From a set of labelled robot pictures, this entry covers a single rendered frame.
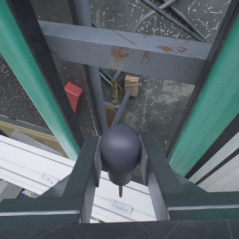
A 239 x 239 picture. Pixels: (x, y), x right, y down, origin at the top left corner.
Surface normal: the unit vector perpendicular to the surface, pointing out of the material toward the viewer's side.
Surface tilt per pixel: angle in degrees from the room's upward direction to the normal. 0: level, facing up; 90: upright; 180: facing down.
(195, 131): 0
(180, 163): 0
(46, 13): 0
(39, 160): 90
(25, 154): 90
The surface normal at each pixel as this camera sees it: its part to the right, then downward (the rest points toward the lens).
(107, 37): -0.04, -0.60
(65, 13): -0.33, 0.76
